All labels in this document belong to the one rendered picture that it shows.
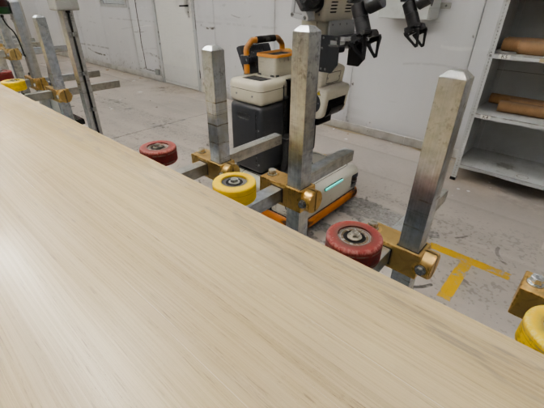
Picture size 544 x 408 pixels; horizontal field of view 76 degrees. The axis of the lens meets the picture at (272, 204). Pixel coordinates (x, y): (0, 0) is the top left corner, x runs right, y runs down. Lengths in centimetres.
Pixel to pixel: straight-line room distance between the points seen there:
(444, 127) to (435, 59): 281
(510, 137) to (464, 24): 92
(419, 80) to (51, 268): 318
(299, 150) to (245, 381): 45
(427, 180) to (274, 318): 32
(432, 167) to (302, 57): 28
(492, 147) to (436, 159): 278
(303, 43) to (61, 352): 54
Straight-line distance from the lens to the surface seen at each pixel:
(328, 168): 87
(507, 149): 332
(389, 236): 66
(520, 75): 321
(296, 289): 43
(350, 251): 48
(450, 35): 331
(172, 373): 37
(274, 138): 108
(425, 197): 59
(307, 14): 170
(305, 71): 64
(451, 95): 54
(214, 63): 82
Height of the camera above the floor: 120
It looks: 31 degrees down
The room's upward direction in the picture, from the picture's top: 1 degrees clockwise
